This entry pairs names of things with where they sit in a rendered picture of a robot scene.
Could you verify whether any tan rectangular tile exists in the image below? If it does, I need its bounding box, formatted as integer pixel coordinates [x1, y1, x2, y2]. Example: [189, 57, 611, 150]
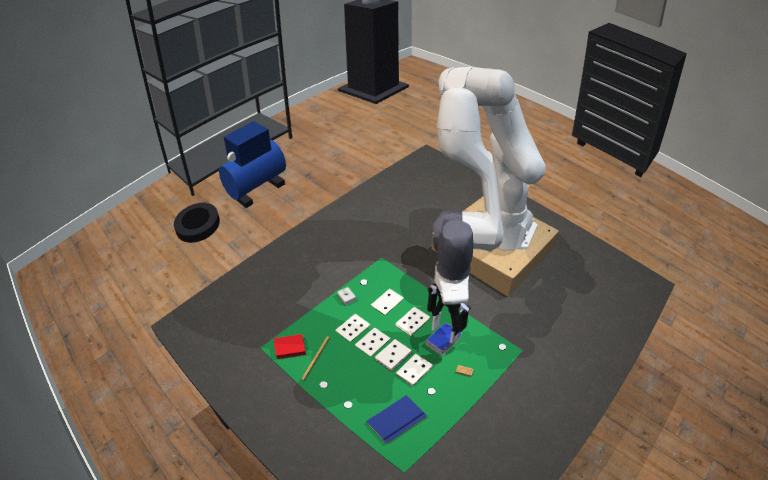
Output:
[456, 365, 473, 376]

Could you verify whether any blue notebook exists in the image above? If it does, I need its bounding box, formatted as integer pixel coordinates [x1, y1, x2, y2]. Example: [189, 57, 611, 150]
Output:
[366, 395, 427, 444]

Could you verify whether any red rectangular block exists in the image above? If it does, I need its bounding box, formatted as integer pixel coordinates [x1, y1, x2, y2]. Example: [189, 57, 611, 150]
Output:
[274, 334, 306, 359]

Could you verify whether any green felt card mat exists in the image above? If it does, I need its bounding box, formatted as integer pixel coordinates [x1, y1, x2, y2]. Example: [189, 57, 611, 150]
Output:
[261, 257, 523, 473]

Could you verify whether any white playing card with black pips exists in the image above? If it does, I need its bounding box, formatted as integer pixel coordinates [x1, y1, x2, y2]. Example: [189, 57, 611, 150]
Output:
[396, 307, 430, 335]
[375, 339, 411, 369]
[396, 354, 433, 385]
[335, 314, 370, 342]
[371, 289, 404, 315]
[355, 327, 390, 357]

